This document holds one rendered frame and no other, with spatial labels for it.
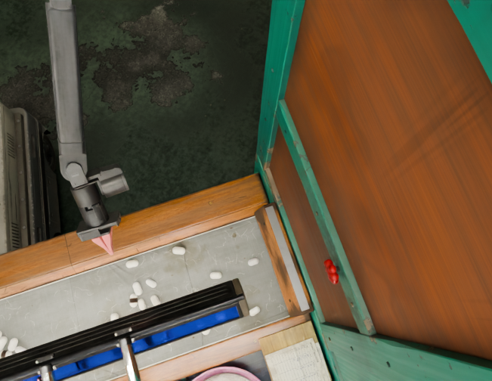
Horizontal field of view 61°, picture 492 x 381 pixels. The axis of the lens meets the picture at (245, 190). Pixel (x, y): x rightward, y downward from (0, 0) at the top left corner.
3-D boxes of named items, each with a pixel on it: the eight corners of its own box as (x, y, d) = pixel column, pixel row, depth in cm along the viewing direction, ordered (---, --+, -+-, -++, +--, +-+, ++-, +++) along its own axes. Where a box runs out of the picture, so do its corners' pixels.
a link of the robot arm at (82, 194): (67, 181, 100) (68, 188, 95) (96, 171, 102) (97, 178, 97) (78, 205, 103) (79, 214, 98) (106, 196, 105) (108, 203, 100)
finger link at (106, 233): (120, 258, 105) (106, 227, 101) (92, 266, 104) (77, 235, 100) (122, 244, 111) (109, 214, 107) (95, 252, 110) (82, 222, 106)
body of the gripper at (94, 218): (119, 227, 102) (109, 201, 98) (78, 240, 101) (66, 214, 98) (121, 215, 107) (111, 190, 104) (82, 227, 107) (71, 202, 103)
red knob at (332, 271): (320, 261, 72) (324, 259, 68) (331, 258, 72) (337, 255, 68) (329, 286, 71) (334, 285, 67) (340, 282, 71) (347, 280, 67)
